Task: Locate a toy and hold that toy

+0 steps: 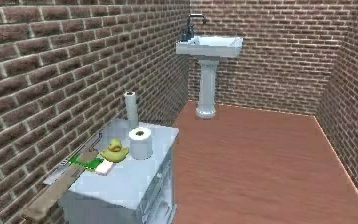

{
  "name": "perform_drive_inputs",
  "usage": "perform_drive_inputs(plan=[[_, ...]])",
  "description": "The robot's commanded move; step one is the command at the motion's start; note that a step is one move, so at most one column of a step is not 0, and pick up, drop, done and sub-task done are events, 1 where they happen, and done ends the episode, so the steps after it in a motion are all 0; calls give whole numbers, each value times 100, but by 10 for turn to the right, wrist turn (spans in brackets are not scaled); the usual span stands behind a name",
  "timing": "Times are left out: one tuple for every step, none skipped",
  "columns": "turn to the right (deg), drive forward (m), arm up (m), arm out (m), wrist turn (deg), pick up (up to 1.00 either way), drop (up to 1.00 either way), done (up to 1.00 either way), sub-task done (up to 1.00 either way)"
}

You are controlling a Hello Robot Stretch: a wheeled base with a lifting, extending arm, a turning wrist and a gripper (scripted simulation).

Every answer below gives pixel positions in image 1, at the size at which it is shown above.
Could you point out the yellow rubber duck toy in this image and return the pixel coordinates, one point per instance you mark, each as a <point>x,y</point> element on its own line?
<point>115,152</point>

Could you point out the tall white paper towel roll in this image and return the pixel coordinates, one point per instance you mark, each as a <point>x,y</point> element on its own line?
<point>132,110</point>

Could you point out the white toilet paper roll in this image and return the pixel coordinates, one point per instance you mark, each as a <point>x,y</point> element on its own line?
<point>141,144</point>

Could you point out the dark metal faucet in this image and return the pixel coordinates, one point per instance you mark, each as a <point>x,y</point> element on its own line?
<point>189,30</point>

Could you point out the white cabinet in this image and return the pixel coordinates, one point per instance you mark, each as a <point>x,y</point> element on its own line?
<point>133,186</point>

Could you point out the pink soap bar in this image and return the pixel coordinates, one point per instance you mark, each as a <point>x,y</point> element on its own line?
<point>105,167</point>

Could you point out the tan wooden plank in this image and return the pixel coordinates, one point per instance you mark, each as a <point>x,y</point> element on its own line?
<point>58,186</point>

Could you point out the white pedestal sink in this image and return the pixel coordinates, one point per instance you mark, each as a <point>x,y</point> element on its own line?
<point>207,83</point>

